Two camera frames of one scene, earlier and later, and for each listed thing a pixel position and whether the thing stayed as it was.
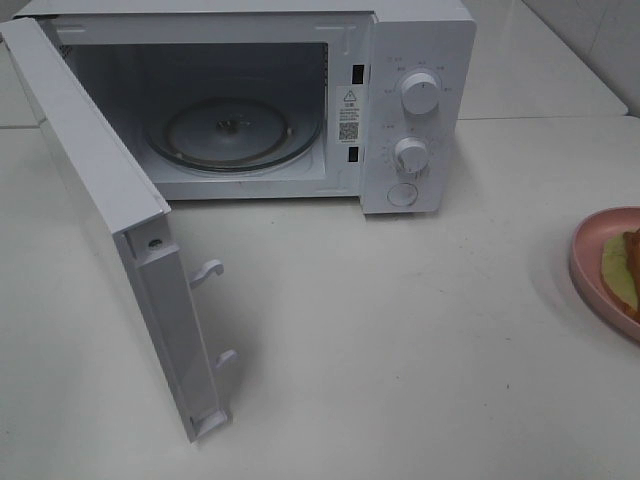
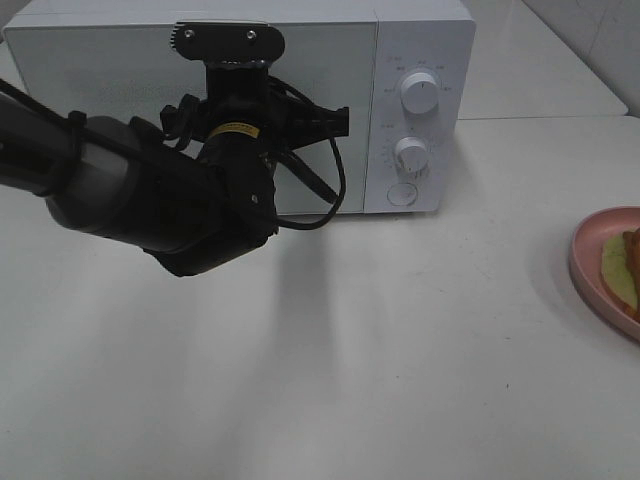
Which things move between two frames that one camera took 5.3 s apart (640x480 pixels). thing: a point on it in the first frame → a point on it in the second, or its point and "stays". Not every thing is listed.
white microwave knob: (420, 94) stays
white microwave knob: (411, 154) stays
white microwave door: (135, 210) → (133, 71)
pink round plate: (585, 265) stays
